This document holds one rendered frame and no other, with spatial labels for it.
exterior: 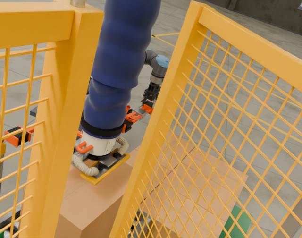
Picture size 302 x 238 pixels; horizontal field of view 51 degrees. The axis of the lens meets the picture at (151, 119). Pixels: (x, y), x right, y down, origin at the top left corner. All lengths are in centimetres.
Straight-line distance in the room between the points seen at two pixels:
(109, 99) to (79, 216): 61
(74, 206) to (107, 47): 82
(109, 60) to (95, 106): 25
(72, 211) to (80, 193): 13
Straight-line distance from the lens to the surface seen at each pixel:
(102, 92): 148
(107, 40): 140
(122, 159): 182
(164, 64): 202
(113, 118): 154
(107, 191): 185
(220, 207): 276
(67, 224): 169
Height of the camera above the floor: 220
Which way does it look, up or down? 28 degrees down
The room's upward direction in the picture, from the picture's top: 19 degrees clockwise
